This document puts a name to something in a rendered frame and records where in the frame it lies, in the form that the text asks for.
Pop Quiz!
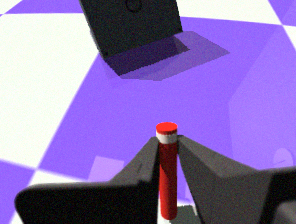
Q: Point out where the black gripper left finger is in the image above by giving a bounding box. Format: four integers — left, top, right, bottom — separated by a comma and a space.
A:
13, 136, 160, 224

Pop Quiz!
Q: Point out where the dark red peg with white band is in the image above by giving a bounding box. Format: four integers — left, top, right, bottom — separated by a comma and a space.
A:
156, 122, 178, 220

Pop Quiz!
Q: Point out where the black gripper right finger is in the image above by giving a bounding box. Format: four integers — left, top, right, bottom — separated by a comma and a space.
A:
177, 134, 296, 224

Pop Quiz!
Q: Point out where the dark grey sloped panel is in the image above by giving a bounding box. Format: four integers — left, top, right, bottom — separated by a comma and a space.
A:
78, 0, 183, 59

